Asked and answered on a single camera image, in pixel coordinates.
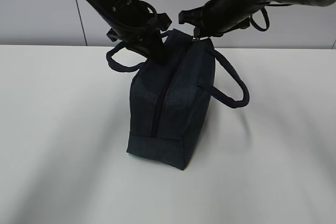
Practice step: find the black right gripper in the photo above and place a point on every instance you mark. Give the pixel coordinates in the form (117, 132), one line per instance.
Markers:
(216, 18)

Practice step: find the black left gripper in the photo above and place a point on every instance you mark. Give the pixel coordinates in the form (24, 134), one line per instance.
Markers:
(139, 23)

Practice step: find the dark navy fabric bag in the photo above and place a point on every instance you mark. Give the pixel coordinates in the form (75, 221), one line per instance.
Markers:
(168, 103)

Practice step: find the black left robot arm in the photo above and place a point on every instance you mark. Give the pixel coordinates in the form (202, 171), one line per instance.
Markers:
(136, 24)

